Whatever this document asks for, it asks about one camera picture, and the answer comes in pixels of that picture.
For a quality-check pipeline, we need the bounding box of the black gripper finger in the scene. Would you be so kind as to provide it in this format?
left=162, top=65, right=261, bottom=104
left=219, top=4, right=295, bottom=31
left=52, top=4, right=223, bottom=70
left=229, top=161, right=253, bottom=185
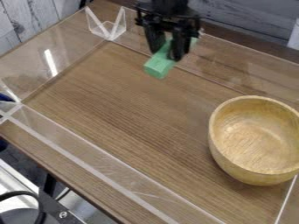
left=145, top=24, right=166, bottom=53
left=169, top=27, right=193, bottom=61

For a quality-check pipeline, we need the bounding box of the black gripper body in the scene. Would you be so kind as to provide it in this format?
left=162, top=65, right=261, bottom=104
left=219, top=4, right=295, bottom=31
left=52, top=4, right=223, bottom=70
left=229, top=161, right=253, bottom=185
left=135, top=0, right=202, bottom=38

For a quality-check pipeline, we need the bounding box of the green rectangular block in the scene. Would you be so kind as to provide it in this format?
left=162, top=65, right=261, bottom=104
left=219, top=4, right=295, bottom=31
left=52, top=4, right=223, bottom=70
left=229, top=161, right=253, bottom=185
left=143, top=37, right=201, bottom=80

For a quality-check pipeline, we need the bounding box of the light wooden bowl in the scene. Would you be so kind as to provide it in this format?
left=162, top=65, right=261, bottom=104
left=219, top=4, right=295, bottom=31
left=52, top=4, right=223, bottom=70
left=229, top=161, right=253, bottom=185
left=209, top=95, right=299, bottom=186

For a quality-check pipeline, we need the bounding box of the blue object at edge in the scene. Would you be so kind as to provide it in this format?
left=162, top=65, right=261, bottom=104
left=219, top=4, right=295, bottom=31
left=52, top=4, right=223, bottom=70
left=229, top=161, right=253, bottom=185
left=0, top=93, right=15, bottom=102

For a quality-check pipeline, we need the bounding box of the clear acrylic corner bracket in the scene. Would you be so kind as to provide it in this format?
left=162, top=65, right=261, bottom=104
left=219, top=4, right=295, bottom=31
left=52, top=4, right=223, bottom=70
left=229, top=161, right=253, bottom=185
left=84, top=7, right=127, bottom=41

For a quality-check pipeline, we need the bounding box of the clear acrylic tray wall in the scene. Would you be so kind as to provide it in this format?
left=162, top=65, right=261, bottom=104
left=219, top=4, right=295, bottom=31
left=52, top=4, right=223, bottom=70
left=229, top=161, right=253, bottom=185
left=0, top=0, right=299, bottom=224

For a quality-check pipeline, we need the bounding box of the metal table bracket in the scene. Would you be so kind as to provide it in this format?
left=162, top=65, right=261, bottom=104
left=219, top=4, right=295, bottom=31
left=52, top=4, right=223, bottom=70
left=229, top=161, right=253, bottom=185
left=39, top=192, right=87, bottom=224

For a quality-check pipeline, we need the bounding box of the black cable loop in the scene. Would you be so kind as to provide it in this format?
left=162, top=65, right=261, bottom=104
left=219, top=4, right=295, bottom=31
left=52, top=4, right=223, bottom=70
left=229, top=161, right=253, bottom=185
left=0, top=191, right=47, bottom=224

